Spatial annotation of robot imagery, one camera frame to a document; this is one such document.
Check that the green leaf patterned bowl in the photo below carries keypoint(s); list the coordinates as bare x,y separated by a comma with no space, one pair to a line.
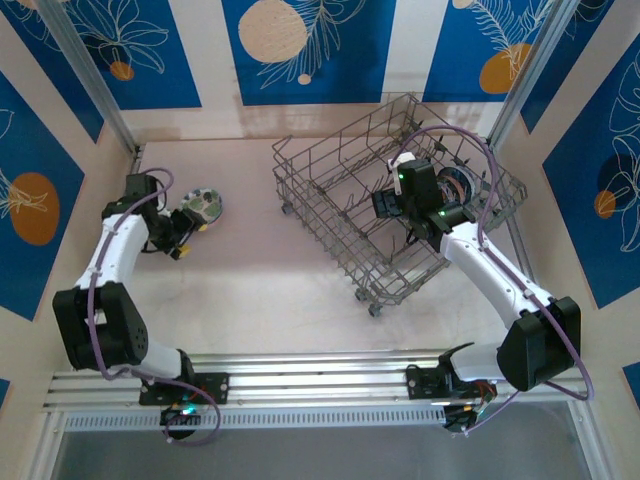
202,202

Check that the pink floral bowl brown leaves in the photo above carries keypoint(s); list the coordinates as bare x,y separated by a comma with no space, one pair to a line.
453,184

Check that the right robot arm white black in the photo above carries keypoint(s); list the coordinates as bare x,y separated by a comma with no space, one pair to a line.
490,270

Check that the black controller board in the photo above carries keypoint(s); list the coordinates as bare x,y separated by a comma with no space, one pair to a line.
177,416
462,417

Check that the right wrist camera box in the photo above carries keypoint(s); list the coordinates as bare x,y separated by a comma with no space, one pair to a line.
417,182

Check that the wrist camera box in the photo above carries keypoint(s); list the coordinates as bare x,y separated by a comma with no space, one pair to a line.
417,182
141,186

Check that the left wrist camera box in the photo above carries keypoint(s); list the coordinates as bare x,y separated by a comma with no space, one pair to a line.
141,186

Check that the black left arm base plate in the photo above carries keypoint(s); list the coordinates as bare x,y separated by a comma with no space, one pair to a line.
215,387

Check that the blue floral wall panel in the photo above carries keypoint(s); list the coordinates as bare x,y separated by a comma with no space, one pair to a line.
75,95
30,150
562,65
575,225
4,395
150,75
632,380
350,50
450,50

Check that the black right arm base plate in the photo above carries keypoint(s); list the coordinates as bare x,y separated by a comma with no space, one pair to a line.
422,385

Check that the aluminium frame post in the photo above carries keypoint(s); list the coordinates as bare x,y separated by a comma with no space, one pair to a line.
531,70
91,70

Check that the aluminium mounting rail beam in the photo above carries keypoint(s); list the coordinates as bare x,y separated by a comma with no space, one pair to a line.
320,385

